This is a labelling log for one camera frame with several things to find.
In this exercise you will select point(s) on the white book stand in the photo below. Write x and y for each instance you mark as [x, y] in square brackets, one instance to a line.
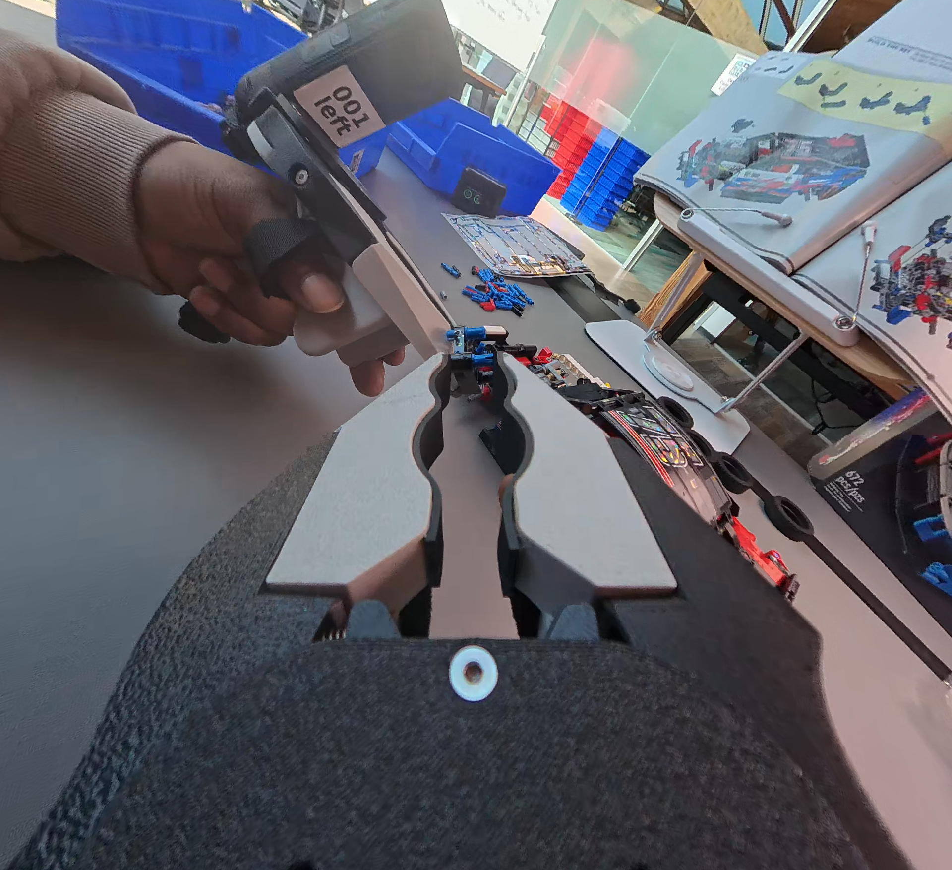
[632, 349]

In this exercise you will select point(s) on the shiny sticker sheet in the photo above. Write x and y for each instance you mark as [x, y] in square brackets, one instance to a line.
[513, 245]

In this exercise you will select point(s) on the toy car set box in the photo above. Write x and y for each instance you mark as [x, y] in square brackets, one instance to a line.
[863, 505]

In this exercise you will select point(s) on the small black device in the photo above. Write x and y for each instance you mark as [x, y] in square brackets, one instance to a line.
[480, 194]

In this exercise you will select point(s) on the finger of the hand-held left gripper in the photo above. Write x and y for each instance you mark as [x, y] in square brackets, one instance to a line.
[405, 297]

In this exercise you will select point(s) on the large blue plastic bin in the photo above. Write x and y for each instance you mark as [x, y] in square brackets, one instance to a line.
[149, 44]

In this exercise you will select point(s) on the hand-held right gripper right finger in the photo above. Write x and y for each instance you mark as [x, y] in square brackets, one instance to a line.
[587, 513]

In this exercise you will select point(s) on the person's left hand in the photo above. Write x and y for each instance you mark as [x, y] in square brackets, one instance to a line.
[201, 230]

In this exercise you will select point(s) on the stack of blue bins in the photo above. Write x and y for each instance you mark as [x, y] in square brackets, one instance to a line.
[602, 178]

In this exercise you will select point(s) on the grey desk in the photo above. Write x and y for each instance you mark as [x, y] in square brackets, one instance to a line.
[111, 401]

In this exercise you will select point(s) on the black rubber toy tyre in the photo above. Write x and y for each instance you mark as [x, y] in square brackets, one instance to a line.
[720, 476]
[773, 522]
[668, 415]

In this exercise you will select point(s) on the glass partition panel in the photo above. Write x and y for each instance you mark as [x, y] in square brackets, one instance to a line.
[654, 66]

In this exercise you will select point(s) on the open instruction booklet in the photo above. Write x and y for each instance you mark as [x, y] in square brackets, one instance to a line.
[781, 163]

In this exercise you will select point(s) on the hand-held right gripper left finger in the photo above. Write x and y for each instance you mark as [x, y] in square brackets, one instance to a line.
[357, 513]

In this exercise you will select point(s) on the stack of red bins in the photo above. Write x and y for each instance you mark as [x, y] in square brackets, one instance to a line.
[573, 133]

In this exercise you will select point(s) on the toy brick race car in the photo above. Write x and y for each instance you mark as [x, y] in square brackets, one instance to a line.
[654, 438]

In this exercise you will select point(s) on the pile of blue red pins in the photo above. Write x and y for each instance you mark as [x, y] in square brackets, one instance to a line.
[498, 290]

